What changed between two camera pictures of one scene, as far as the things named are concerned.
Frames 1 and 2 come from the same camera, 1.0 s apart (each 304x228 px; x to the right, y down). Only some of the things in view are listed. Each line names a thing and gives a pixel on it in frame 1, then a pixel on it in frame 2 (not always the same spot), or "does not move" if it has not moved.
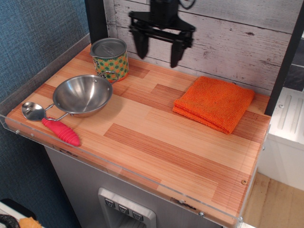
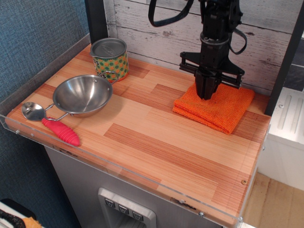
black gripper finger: x=178 y=48 → x=211 y=85
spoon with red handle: x=35 y=111 does not move
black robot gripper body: x=163 y=20 → x=214 y=55
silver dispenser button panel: x=118 y=211 does not move
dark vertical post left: x=97 y=20 does not move
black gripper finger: x=141 y=42 → x=200 y=78
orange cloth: x=219 y=104 does not move
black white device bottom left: x=11 y=213 does not move
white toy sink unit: x=281 y=156 does not move
